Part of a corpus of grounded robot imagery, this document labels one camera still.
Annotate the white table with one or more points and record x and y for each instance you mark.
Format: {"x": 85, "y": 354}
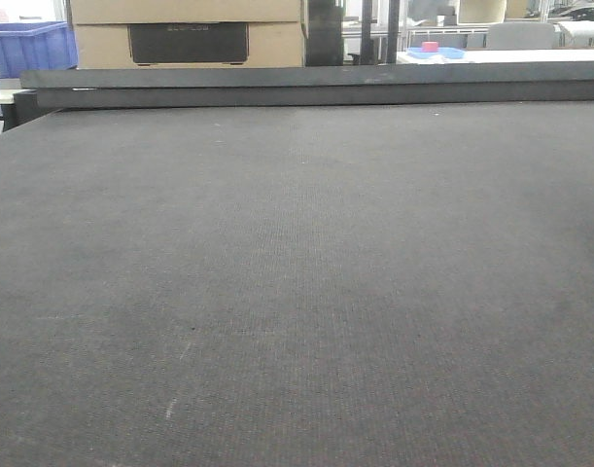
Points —
{"x": 519, "y": 56}

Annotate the black vertical post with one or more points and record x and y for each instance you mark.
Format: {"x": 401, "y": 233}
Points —
{"x": 366, "y": 45}

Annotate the pink cube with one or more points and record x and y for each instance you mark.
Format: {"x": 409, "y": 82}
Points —
{"x": 429, "y": 47}

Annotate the grey chair back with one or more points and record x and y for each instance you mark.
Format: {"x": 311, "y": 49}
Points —
{"x": 520, "y": 35}

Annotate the light blue tray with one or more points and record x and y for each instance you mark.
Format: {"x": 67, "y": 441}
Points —
{"x": 441, "y": 53}

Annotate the large blue plastic crate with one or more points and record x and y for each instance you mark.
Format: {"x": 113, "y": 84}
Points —
{"x": 45, "y": 45}

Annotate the brown cardboard box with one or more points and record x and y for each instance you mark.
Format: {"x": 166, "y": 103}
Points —
{"x": 189, "y": 34}

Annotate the dark conveyor side rail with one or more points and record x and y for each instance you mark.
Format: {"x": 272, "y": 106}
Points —
{"x": 402, "y": 84}

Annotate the beige plastic bin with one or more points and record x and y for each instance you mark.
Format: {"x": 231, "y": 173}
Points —
{"x": 477, "y": 12}

